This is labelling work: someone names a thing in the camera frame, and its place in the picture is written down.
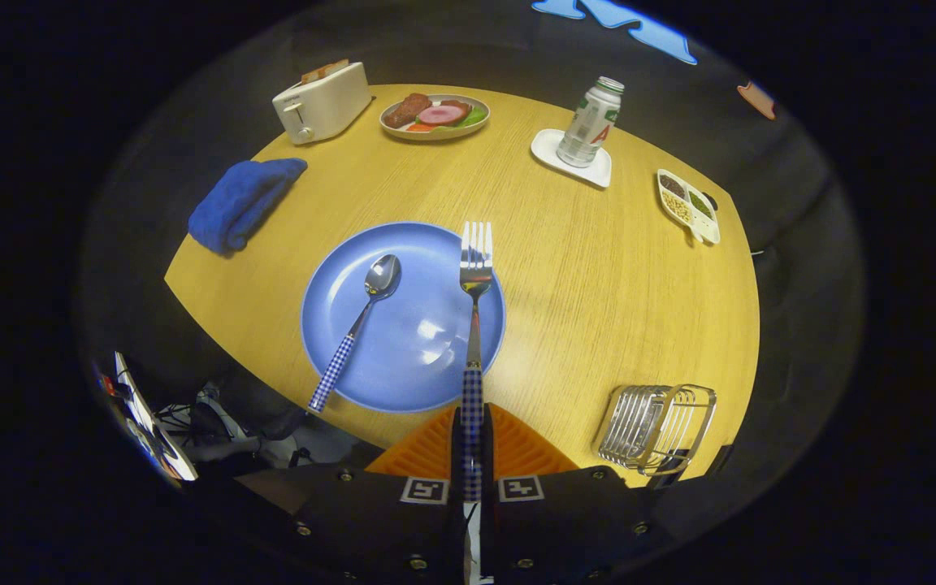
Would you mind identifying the white divided bean dish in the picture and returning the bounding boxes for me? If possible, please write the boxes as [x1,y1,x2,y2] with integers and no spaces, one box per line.
[656,168,722,245]

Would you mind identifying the brown steak piece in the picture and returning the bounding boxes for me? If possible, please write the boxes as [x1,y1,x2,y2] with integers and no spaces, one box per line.
[384,93,432,129]

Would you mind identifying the metal wire basket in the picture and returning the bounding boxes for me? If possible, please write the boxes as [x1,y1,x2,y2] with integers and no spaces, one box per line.
[594,383,717,477]

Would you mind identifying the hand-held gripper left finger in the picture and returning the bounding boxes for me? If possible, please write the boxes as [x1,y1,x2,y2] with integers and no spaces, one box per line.
[289,404,470,585]

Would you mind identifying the dark bag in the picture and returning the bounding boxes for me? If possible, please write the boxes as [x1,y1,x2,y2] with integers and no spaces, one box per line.
[192,374,306,444]

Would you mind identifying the pink ham slice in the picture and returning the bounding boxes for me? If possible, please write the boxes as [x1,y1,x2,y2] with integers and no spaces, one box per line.
[417,102,469,128]

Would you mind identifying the beige food plate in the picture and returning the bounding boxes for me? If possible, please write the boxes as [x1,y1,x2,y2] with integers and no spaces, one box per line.
[379,92,492,142]

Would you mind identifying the checkered handle fork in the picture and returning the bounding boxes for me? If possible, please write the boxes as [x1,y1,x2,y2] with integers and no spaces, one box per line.
[458,221,495,584]

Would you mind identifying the tangle of cables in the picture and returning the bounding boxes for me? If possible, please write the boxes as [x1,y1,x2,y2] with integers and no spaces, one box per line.
[155,386,274,456]

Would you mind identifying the blue round plate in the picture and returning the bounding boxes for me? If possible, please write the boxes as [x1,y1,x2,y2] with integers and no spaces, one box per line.
[300,221,508,414]

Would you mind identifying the white toaster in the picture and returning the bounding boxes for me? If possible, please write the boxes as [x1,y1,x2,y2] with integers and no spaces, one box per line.
[271,62,373,145]

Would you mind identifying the silver drink bottle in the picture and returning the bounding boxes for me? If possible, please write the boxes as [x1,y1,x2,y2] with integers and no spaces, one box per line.
[556,76,625,169]

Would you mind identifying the white printed board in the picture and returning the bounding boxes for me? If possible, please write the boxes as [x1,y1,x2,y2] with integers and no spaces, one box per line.
[94,351,199,484]

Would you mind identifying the blue folded towel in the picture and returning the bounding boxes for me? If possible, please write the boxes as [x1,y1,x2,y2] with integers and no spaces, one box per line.
[188,158,308,255]

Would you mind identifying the white square coaster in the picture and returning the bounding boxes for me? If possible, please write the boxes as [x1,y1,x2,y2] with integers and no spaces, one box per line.
[530,128,613,189]

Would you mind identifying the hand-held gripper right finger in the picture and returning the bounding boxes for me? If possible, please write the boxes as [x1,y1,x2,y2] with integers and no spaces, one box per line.
[480,404,664,585]

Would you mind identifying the checkered handle spoon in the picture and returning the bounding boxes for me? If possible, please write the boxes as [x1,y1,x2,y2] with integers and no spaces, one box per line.
[307,253,403,414]

